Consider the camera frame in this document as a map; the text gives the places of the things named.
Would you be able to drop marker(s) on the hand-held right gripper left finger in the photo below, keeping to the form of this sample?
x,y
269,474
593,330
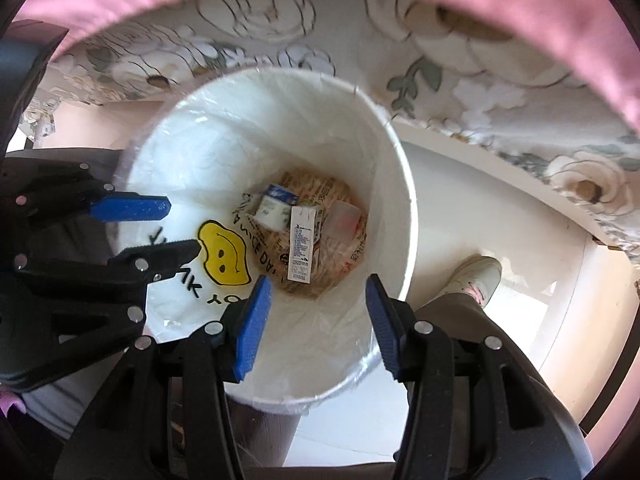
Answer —
x,y
252,330

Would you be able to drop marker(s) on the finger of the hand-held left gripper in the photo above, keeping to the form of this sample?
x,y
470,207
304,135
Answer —
x,y
160,257
132,208

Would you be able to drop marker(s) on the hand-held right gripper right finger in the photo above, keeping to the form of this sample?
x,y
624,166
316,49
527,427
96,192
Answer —
x,y
385,330

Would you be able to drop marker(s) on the white drink carton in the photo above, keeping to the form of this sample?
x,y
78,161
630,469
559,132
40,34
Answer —
x,y
302,245

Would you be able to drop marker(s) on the white jar with blue label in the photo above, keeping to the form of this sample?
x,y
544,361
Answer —
x,y
270,210

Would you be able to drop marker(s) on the clear plastic cup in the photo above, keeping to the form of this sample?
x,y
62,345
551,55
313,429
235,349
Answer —
x,y
342,217

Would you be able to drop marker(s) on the person's left trouser leg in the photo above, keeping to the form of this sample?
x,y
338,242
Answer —
x,y
65,397

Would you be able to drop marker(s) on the person's trouser leg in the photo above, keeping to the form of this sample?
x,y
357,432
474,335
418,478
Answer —
x,y
65,397
450,315

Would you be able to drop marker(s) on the white waste bin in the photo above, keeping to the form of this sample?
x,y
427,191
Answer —
x,y
222,255

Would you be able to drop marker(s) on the person's right trouser leg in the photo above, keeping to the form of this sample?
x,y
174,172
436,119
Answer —
x,y
450,315

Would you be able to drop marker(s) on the pink quilted cushion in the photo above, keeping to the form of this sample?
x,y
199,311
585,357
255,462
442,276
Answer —
x,y
10,405

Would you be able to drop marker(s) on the printed brown paper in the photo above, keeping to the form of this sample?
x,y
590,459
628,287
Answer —
x,y
332,260

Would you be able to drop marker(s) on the white shoe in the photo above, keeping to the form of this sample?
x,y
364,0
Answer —
x,y
475,272

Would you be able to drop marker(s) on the dark grey blurred object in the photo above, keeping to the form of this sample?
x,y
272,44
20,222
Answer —
x,y
27,75

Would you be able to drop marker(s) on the grey floral bed sheet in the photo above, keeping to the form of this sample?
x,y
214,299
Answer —
x,y
375,60

